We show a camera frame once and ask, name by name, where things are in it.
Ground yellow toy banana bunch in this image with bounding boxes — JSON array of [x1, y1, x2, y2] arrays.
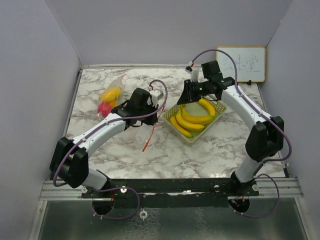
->
[[169, 99, 216, 138]]

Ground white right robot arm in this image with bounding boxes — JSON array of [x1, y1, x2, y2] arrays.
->
[[177, 60, 284, 196]]

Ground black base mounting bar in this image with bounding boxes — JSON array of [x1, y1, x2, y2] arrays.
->
[[82, 178, 259, 209]]

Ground pale green perforated basket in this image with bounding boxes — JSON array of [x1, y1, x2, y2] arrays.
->
[[163, 98, 227, 145]]

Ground small whiteboard with wooden frame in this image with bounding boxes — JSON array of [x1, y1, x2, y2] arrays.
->
[[216, 46, 266, 83]]

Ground orange toy bell pepper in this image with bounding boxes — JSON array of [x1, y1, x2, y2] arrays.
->
[[108, 99, 118, 108]]

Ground red toy apple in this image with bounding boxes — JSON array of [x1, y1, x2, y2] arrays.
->
[[97, 102, 113, 118]]

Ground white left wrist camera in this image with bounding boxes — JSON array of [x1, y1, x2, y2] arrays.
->
[[149, 89, 164, 103]]

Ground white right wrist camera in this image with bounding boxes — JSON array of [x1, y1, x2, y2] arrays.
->
[[185, 66, 200, 82]]

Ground clear orange-zip bag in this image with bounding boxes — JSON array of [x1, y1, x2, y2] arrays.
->
[[135, 124, 156, 152], [97, 75, 126, 118]]

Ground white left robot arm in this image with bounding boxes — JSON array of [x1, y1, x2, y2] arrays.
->
[[49, 88, 164, 198]]

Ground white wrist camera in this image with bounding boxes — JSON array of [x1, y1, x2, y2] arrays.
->
[[149, 89, 164, 103], [185, 66, 200, 82]]

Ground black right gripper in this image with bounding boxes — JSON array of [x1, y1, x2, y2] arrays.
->
[[177, 79, 211, 105]]

